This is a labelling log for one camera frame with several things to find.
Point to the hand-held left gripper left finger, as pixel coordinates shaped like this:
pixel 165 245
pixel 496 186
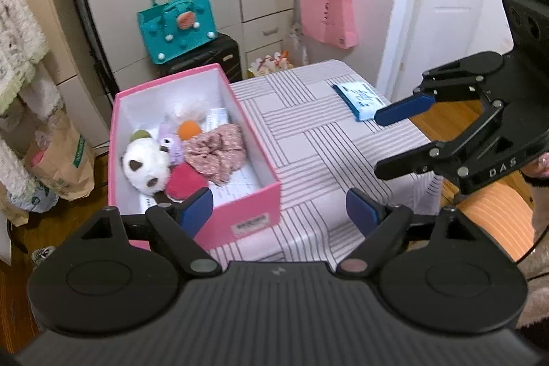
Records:
pixel 197 210

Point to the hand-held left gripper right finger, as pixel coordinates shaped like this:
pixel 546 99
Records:
pixel 361 212

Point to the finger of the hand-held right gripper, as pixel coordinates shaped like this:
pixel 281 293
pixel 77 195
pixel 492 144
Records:
pixel 407 164
pixel 403 111

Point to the pink fluffy plush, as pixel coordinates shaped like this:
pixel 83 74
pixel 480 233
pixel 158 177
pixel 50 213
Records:
pixel 186 179

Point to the pink floral scrunchie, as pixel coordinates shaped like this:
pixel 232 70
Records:
pixel 216 151

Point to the pink cardboard box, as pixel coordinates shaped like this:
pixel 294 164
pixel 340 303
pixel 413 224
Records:
pixel 266 198

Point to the purple plush toy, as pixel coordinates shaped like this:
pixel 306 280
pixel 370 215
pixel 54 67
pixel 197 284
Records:
pixel 169 145

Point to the white round plush toy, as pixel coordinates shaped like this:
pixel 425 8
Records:
pixel 146 160

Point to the orange makeup sponge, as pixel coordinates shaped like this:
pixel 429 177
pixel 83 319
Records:
pixel 189 130

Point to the white tissue pack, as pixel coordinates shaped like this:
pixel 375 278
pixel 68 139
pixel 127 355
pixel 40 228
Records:
pixel 216 118

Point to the green makeup sponge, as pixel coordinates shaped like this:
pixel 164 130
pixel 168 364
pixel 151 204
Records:
pixel 139 135

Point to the white mesh bath pouf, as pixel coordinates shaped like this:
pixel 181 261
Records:
pixel 188 108

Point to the person's right hand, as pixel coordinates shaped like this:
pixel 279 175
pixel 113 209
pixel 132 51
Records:
pixel 541 169

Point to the blue wet wipes pack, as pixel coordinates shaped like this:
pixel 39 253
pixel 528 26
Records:
pixel 358 100

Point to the striped tablecloth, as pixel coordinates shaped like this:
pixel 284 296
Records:
pixel 326 151

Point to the white door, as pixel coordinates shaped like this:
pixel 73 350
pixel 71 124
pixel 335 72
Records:
pixel 463 31

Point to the orange ribbed cushion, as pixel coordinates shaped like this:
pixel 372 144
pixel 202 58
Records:
pixel 493 220

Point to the pink tote bag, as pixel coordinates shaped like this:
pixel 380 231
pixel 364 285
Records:
pixel 328 14

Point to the brown paper bag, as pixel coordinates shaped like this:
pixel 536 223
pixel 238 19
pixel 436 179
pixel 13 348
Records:
pixel 64 164
pixel 13 209

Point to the clear plastic bag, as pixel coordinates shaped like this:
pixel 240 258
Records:
pixel 270 63

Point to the black suitcase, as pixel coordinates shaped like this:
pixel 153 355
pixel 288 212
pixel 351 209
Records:
pixel 214 57

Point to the blue white plastic bag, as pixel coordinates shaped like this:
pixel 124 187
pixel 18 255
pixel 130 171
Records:
pixel 38 196

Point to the beige sneaker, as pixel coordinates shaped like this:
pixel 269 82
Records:
pixel 43 254

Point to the person's fuzzy brown clothing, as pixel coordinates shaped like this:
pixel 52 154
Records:
pixel 540 284

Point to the teal felt handbag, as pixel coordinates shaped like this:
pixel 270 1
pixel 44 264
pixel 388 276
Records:
pixel 201 14

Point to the cream fleece robe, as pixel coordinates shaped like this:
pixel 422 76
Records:
pixel 19 31

